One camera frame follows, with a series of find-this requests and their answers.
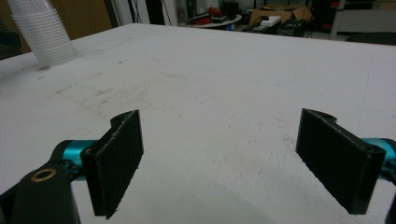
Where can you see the white box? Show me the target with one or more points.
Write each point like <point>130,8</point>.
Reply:
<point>270,21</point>

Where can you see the stack of clear plastic cups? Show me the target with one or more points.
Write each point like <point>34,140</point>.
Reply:
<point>46,34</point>

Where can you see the white metal stand leg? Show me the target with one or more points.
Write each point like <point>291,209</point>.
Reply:
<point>337,18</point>

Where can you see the black metal frame post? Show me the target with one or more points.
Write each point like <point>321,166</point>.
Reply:
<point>154,11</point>

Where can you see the open cardboard box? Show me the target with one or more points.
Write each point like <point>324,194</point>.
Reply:
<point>280,12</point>

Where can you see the round white table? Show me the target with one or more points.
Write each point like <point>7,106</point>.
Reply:
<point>218,21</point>

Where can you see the brown wooden panel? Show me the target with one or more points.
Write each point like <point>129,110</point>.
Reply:
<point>84,15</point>

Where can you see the white foam mat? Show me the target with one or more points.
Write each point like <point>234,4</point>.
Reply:
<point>218,77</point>

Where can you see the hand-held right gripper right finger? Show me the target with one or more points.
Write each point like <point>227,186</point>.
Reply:
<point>339,165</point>

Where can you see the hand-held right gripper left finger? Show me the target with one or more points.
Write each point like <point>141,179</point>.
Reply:
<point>112,168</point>

